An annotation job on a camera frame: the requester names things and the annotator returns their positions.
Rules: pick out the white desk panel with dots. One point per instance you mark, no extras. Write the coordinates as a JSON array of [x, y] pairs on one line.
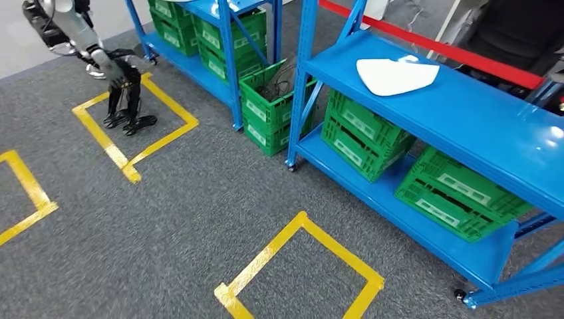
[[443, 28], [374, 9]]

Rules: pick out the black silver humanoid robot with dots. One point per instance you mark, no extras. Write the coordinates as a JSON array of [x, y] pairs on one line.
[[75, 26]]

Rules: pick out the white curved plastic panel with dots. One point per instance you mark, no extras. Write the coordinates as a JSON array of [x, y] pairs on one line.
[[396, 77]]

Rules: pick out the red barrier belt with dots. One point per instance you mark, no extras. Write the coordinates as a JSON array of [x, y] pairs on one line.
[[440, 48]]

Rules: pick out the blue metal shelf rack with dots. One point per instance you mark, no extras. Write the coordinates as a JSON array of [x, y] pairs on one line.
[[194, 68], [440, 114]]

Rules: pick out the yellow floor tape marking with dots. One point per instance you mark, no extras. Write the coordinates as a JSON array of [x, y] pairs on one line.
[[26, 180]]

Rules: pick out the black office chair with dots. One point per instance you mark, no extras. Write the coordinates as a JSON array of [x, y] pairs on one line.
[[515, 31]]

